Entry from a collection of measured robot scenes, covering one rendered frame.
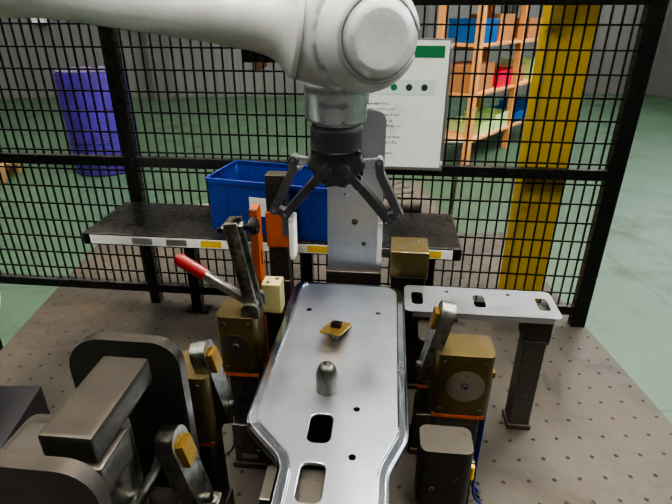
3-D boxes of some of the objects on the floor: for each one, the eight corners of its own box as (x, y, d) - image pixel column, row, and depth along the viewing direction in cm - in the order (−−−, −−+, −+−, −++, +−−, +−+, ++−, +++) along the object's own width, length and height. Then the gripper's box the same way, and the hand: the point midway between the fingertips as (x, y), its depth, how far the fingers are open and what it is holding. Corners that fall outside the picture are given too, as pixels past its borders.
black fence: (554, 511, 166) (703, -12, 99) (6, 461, 185) (-183, -8, 118) (543, 476, 179) (668, -9, 112) (31, 433, 197) (-127, -6, 130)
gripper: (242, 125, 68) (253, 264, 77) (427, 130, 65) (415, 273, 75) (256, 114, 74) (264, 244, 84) (424, 119, 72) (413, 252, 81)
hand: (335, 252), depth 79 cm, fingers open, 13 cm apart
